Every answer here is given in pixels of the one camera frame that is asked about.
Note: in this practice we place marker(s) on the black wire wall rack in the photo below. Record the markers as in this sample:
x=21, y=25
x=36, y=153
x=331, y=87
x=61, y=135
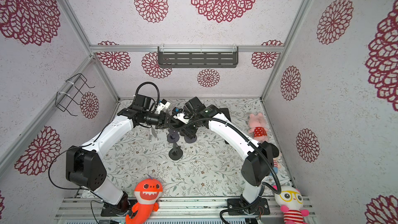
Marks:
x=65, y=98

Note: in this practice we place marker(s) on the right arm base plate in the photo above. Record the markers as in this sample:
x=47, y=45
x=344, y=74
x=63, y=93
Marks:
x=239, y=207

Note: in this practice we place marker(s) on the pink pig plush toy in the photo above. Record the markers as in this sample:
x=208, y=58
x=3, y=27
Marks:
x=257, y=127

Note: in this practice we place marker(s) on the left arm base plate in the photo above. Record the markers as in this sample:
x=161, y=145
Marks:
x=113, y=210

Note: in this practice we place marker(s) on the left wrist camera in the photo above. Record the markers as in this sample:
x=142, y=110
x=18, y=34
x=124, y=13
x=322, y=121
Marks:
x=162, y=106

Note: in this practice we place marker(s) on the white glasses plush toy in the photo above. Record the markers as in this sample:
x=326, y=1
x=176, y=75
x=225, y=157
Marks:
x=291, y=204

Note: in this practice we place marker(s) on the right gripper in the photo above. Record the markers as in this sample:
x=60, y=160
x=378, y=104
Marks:
x=188, y=131

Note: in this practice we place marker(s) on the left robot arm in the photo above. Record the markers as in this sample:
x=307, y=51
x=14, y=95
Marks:
x=84, y=164

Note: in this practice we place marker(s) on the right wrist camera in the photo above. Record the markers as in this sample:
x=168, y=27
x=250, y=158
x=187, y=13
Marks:
x=181, y=115

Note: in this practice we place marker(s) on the grey wall shelf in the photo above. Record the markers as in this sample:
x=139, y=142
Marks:
x=198, y=58

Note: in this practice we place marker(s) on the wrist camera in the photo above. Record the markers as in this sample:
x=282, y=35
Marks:
x=181, y=115
x=162, y=106

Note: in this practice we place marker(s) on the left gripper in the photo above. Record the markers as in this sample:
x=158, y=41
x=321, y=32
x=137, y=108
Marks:
x=161, y=120

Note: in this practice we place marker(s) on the grey stand front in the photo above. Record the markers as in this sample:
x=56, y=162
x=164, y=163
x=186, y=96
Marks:
x=176, y=152

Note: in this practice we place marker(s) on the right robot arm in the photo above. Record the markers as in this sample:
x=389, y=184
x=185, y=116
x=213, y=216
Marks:
x=258, y=166

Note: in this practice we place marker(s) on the red shark plush toy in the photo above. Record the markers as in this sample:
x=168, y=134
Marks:
x=147, y=193

